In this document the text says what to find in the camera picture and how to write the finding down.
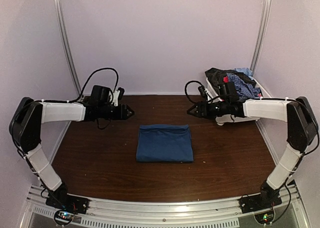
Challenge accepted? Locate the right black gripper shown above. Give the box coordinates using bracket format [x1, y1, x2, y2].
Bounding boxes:
[187, 101, 229, 120]

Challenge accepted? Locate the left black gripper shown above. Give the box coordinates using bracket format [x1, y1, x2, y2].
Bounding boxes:
[99, 105, 135, 121]

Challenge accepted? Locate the blue polo shirt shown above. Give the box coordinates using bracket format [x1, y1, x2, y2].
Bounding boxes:
[136, 124, 194, 163]

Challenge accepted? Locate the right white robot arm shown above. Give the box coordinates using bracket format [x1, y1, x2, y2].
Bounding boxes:
[187, 82, 320, 190]

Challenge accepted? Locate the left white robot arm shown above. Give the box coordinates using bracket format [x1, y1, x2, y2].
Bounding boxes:
[9, 85, 135, 192]

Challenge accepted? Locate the white plastic laundry bin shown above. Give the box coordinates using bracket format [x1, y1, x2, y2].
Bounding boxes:
[205, 77, 270, 126]

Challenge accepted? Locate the black garment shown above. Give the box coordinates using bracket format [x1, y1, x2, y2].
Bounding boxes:
[205, 68, 256, 89]

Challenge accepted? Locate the red garment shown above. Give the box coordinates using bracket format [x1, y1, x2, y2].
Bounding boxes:
[223, 76, 229, 83]

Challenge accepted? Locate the blue checkered shirt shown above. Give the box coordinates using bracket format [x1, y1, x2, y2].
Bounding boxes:
[227, 73, 262, 99]

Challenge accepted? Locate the light blue garment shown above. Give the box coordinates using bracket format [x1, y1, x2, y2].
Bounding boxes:
[234, 67, 253, 77]

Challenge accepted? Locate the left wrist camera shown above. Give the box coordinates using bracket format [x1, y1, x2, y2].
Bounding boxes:
[111, 87, 125, 107]

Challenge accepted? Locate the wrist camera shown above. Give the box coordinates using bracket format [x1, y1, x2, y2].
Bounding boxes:
[198, 85, 212, 101]
[111, 87, 125, 107]

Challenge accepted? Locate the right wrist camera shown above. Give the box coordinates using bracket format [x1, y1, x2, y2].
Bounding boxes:
[198, 85, 212, 101]

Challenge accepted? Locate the right black camera cable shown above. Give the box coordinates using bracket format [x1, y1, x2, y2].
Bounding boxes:
[184, 80, 203, 101]

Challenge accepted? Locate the black camera cable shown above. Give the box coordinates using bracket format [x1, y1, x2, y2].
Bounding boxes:
[77, 67, 120, 99]
[184, 80, 203, 101]

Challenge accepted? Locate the left black camera cable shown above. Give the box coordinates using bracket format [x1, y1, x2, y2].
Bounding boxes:
[77, 67, 120, 99]

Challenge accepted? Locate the front aluminium rail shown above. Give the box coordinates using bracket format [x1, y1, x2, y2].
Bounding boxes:
[19, 184, 310, 228]

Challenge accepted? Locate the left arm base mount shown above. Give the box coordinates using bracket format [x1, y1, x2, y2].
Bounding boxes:
[45, 182, 89, 215]

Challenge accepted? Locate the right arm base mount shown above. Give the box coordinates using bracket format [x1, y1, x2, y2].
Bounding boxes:
[238, 181, 282, 214]

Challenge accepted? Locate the right aluminium corner post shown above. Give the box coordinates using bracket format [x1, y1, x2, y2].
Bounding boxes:
[250, 0, 272, 73]

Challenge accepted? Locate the aluminium corner post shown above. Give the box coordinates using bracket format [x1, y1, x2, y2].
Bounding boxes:
[250, 0, 272, 73]
[53, 0, 81, 95]

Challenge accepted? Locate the left aluminium corner post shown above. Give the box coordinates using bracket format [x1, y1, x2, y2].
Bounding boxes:
[53, 0, 81, 95]

